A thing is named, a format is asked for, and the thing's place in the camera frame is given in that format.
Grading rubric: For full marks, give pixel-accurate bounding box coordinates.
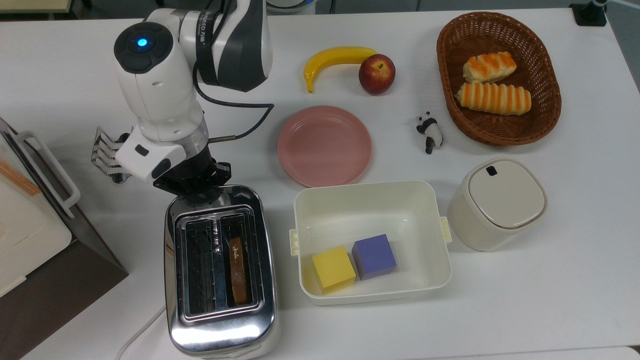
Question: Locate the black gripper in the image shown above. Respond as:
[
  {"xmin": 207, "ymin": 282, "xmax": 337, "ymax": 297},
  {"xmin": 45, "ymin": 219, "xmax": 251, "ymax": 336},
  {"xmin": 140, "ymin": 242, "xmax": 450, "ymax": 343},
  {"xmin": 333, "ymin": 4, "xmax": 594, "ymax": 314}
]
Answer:
[{"xmin": 153, "ymin": 148, "xmax": 233, "ymax": 201}]

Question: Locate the cream chrome two-slot toaster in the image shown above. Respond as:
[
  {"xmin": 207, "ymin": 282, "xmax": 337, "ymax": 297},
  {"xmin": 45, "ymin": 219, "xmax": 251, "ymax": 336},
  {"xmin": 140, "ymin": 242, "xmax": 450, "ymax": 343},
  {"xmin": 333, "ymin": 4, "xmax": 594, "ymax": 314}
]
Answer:
[{"xmin": 163, "ymin": 184, "xmax": 280, "ymax": 359}]

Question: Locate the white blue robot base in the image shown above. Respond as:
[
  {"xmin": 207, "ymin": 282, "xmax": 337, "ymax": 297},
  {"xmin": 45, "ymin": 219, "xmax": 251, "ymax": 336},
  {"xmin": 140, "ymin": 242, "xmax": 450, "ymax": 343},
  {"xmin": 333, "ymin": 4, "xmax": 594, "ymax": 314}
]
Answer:
[{"xmin": 265, "ymin": 0, "xmax": 319, "ymax": 14}]

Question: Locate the silver metal toast rack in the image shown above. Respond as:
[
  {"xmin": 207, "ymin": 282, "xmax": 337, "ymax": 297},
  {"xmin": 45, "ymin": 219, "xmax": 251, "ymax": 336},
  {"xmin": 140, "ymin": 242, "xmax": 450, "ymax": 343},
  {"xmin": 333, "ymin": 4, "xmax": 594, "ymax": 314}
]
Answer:
[{"xmin": 90, "ymin": 126, "xmax": 134, "ymax": 185}]

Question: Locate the toasted bread slice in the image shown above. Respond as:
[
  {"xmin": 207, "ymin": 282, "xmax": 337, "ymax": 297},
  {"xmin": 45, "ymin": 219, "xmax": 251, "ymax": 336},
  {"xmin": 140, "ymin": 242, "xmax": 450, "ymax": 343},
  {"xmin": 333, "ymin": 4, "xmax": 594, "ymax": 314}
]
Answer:
[{"xmin": 228, "ymin": 236, "xmax": 250, "ymax": 306}]

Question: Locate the pink plate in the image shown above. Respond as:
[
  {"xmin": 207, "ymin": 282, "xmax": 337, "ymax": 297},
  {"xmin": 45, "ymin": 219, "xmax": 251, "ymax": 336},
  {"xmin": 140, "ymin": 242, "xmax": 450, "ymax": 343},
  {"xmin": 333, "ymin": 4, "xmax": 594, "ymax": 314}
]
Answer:
[{"xmin": 277, "ymin": 104, "xmax": 373, "ymax": 189}]

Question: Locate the yellow cube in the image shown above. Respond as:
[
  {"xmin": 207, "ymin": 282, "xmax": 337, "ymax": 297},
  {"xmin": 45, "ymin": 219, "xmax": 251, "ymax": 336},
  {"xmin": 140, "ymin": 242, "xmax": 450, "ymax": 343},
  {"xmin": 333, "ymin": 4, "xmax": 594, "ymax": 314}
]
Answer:
[{"xmin": 311, "ymin": 244, "xmax": 357, "ymax": 295}]

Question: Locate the cream toy cabinet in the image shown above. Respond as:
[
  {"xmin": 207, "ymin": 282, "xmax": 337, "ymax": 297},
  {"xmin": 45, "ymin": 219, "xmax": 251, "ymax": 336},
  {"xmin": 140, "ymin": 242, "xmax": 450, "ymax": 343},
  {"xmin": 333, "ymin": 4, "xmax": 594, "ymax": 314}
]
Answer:
[{"xmin": 0, "ymin": 118, "xmax": 74, "ymax": 299}]

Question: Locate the cream plastic storage box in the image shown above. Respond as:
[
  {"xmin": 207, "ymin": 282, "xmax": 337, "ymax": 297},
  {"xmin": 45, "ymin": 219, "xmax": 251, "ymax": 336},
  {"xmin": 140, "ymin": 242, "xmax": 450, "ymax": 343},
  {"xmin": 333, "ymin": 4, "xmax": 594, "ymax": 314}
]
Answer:
[{"xmin": 288, "ymin": 179, "xmax": 453, "ymax": 307}]

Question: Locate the yellow banana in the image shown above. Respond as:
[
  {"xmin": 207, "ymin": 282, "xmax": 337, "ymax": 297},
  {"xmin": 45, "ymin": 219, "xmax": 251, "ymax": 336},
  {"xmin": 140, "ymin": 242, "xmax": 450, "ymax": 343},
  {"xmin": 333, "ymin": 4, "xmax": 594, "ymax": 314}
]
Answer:
[{"xmin": 303, "ymin": 46, "xmax": 379, "ymax": 94}]

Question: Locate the purple cube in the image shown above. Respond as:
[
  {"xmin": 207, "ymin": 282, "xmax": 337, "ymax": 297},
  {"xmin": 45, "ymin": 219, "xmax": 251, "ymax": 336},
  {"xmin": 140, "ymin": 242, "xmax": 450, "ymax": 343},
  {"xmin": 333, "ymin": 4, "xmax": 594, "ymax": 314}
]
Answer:
[{"xmin": 351, "ymin": 233, "xmax": 398, "ymax": 281}]

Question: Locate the red apple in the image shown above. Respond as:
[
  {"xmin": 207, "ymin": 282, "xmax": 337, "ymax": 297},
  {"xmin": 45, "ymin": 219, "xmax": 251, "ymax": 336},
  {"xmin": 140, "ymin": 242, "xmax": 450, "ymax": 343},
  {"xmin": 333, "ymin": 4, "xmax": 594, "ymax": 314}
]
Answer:
[{"xmin": 358, "ymin": 53, "xmax": 397, "ymax": 96}]

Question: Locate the panda figurine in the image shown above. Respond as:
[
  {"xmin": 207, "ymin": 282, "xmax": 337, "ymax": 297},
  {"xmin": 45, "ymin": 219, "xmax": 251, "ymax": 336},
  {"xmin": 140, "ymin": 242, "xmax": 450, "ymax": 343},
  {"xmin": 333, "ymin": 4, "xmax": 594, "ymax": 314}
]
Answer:
[{"xmin": 415, "ymin": 111, "xmax": 445, "ymax": 155}]

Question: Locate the brown wicker basket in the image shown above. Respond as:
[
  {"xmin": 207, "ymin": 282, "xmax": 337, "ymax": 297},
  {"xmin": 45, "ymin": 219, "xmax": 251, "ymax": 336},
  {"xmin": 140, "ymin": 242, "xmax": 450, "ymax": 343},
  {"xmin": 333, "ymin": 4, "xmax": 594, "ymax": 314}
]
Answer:
[{"xmin": 436, "ymin": 11, "xmax": 563, "ymax": 147}]

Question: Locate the cream lidded mini bin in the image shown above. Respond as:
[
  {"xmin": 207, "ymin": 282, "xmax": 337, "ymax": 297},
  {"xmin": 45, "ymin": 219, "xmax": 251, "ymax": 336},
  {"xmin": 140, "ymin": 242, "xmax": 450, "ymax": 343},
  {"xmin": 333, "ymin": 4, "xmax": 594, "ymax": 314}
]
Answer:
[{"xmin": 446, "ymin": 157, "xmax": 549, "ymax": 253}]

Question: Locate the long striped bread roll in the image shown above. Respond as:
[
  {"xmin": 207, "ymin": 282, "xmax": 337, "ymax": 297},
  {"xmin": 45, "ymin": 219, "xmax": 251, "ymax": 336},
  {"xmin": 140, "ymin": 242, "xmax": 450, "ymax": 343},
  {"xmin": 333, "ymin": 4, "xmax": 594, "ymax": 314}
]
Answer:
[{"xmin": 454, "ymin": 81, "xmax": 533, "ymax": 117}]

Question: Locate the short striped bread roll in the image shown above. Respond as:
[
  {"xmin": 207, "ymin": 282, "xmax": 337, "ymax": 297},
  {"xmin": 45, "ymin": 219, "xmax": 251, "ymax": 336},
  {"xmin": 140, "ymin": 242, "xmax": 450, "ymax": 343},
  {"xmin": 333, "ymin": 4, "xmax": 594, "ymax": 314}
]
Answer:
[{"xmin": 462, "ymin": 51, "xmax": 518, "ymax": 84}]

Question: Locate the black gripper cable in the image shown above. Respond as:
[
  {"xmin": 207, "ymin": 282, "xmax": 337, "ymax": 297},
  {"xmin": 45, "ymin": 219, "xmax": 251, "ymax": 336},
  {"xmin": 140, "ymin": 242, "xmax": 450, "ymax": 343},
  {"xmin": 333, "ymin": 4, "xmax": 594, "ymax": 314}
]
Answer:
[{"xmin": 192, "ymin": 64, "xmax": 275, "ymax": 145}]

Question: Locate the white drawer handle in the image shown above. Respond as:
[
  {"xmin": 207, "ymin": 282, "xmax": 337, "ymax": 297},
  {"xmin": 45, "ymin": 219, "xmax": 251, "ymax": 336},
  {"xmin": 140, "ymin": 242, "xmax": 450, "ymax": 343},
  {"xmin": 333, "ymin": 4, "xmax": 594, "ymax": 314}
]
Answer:
[{"xmin": 14, "ymin": 130, "xmax": 81, "ymax": 220}]

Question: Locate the white toaster power cable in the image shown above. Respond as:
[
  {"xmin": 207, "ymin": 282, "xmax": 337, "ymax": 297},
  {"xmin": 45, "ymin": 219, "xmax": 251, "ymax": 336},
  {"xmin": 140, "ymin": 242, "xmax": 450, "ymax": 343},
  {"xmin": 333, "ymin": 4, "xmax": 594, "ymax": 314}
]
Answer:
[{"xmin": 114, "ymin": 304, "xmax": 168, "ymax": 360}]

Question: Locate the white appliance with handle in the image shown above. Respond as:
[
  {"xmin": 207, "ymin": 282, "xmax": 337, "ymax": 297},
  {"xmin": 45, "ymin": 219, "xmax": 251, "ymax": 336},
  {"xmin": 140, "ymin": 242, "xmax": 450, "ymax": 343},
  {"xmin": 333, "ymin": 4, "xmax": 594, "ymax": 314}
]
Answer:
[{"xmin": 0, "ymin": 117, "xmax": 130, "ymax": 360}]

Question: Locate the orange cabinet door handle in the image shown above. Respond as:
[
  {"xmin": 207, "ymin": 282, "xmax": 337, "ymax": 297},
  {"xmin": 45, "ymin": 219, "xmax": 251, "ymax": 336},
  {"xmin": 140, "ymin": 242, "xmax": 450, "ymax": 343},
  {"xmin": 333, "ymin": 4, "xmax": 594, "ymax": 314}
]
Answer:
[{"xmin": 0, "ymin": 158, "xmax": 41, "ymax": 197}]

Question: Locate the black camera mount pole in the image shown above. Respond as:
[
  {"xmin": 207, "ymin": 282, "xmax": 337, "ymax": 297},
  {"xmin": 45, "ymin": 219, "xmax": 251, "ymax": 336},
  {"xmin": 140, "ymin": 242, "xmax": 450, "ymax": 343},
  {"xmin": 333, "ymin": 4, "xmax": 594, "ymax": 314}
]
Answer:
[{"xmin": 569, "ymin": 0, "xmax": 609, "ymax": 27}]

